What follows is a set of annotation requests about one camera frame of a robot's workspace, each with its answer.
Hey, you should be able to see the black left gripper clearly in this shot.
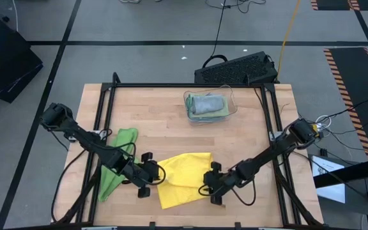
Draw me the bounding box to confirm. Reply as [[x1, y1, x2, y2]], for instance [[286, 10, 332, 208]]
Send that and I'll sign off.
[[125, 152, 167, 198]]

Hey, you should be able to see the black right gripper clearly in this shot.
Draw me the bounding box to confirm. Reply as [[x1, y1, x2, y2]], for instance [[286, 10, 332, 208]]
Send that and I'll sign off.
[[202, 161, 240, 206]]

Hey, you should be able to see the yellow towel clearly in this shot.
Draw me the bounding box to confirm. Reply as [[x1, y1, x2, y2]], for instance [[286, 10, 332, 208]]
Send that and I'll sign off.
[[157, 152, 215, 210]]

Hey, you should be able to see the bright green towel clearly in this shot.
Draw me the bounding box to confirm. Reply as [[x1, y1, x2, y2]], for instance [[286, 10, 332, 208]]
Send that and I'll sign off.
[[97, 127, 139, 203]]

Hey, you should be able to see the pale green towel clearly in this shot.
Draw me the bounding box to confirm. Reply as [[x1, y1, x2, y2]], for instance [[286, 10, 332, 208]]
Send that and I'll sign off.
[[185, 93, 230, 121]]

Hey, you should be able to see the blue-grey towel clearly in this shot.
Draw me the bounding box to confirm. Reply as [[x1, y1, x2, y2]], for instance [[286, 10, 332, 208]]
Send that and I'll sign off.
[[191, 95, 226, 115]]

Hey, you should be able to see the clear plastic bin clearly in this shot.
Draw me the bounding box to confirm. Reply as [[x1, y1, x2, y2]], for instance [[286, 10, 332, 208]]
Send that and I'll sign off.
[[183, 84, 238, 126]]

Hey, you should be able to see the white printed sheet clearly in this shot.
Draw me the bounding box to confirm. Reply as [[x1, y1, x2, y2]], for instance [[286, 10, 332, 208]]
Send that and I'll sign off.
[[311, 155, 346, 204]]

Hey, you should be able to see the black perforated computer case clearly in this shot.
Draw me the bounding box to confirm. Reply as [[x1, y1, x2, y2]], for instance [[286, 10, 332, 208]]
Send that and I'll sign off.
[[194, 50, 279, 86]]

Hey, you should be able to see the black hazard-striped floor mat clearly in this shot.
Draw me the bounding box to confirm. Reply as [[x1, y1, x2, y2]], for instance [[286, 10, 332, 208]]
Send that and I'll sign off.
[[310, 0, 368, 12], [323, 47, 368, 160]]

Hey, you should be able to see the black cart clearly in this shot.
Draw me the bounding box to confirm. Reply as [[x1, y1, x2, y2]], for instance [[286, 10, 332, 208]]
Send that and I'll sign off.
[[0, 17, 44, 104]]

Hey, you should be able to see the silver metal bracket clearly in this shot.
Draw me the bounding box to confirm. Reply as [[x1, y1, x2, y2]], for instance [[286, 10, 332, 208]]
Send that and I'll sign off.
[[268, 130, 284, 142], [67, 129, 107, 142]]

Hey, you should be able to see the black metal table frame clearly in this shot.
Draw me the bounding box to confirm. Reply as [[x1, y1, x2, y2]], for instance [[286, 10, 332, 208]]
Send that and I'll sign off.
[[51, 72, 325, 230]]

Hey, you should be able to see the white coiled cable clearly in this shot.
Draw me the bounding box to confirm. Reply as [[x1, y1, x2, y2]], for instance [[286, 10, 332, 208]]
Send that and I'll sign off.
[[314, 114, 332, 129]]

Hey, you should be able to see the black floor cable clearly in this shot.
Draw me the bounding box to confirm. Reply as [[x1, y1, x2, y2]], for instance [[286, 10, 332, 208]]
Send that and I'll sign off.
[[202, 0, 266, 68]]

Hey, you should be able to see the yellow cable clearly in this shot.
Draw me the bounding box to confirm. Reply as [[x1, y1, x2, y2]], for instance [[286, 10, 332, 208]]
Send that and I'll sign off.
[[276, 0, 302, 81]]

